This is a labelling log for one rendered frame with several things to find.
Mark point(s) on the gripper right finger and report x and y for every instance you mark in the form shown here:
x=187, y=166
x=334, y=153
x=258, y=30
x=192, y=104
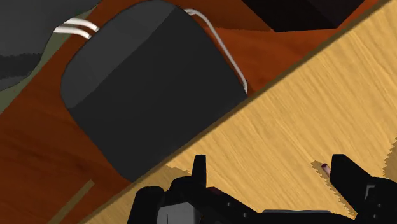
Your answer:
x=356, y=186

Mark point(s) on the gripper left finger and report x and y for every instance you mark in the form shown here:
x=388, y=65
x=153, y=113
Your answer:
x=186, y=192

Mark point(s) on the dark red pen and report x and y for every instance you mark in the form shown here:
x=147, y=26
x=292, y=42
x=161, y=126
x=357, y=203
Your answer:
x=325, y=169

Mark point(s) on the light wooden table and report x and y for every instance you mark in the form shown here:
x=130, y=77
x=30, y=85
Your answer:
x=294, y=108

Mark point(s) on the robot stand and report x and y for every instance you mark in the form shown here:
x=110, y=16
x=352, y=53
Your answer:
x=297, y=14

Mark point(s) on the dark grey rounded furniture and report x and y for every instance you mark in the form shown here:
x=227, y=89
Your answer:
x=24, y=28

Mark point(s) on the black chair with metal frame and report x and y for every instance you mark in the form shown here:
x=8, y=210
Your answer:
x=149, y=93

